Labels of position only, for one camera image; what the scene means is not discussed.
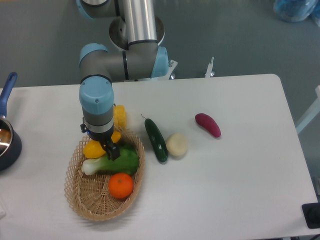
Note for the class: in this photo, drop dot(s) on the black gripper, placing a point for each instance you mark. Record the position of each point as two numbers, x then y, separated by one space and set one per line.
102 134

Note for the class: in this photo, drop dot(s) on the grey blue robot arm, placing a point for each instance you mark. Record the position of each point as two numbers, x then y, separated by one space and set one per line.
141 58

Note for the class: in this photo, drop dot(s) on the woven wicker basket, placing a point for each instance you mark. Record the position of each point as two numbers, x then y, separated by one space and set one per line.
88 195

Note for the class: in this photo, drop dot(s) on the green bok choy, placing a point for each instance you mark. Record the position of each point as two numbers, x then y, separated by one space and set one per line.
128 162

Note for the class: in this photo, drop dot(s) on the orange fruit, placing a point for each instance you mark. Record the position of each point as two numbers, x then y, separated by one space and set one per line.
120 185

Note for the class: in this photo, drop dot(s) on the yellow corn cob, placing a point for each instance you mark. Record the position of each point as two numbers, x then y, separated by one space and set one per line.
120 117

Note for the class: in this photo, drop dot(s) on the dark green cucumber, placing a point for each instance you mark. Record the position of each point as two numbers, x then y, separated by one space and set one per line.
157 140

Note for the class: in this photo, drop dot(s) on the purple sweet potato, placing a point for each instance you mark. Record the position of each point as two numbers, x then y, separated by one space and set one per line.
208 123

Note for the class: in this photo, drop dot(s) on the black device at edge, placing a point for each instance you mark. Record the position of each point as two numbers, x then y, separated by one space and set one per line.
311 212

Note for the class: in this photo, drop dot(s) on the blue plastic bag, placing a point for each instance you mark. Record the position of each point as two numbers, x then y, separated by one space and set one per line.
295 11

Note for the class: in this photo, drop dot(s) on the blue handled saucepan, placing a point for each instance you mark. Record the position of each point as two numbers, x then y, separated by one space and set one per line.
10 141

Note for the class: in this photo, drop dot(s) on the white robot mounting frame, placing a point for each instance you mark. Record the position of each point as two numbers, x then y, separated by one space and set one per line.
208 73

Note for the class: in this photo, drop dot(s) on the white frame at right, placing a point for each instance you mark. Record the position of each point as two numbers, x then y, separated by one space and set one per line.
310 113

